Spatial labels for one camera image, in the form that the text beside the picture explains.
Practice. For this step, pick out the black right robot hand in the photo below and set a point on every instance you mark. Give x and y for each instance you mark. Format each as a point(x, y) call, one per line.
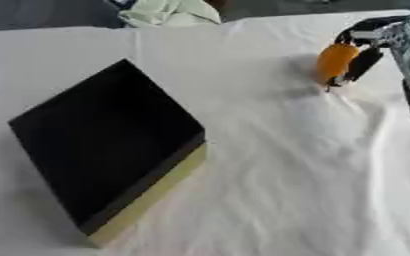
point(366, 61)

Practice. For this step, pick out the orange oval toy fruit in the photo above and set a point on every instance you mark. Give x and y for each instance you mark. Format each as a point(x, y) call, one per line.
point(334, 62)

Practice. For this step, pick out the tan cardboard box black inside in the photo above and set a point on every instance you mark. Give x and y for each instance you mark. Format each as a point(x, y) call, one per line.
point(106, 140)

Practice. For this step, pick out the pale crumpled cloth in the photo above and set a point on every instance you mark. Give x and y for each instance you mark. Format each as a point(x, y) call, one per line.
point(170, 12)

